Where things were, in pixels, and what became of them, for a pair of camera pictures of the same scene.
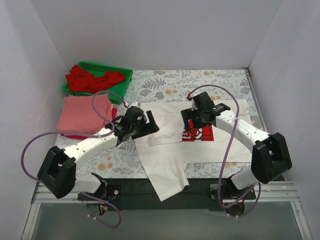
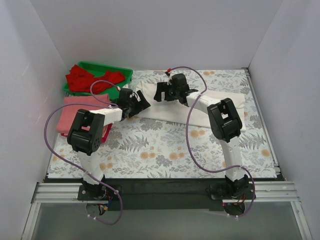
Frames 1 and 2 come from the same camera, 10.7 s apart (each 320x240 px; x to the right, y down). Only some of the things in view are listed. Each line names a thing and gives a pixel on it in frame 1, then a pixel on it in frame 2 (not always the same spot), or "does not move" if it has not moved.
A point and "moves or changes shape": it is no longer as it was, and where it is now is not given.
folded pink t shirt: (78, 113) does not move
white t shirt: (164, 154) moves or changes shape
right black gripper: (189, 117) → (165, 90)
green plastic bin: (95, 70) does not move
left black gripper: (144, 127) → (136, 103)
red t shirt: (79, 80) does not move
